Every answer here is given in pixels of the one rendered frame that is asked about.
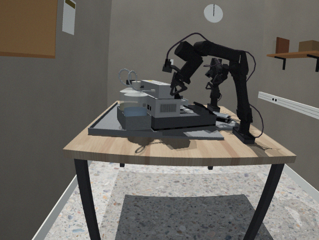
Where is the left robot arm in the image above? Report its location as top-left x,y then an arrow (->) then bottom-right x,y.
174,41 -> 255,140

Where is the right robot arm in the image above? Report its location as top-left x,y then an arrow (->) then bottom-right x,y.
205,58 -> 229,109

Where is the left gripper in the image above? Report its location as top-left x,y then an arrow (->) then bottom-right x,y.
166,61 -> 196,96

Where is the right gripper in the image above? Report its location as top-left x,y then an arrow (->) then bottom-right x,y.
205,72 -> 224,90

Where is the white rectangular well plate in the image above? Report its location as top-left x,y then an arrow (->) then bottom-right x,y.
213,111 -> 229,118

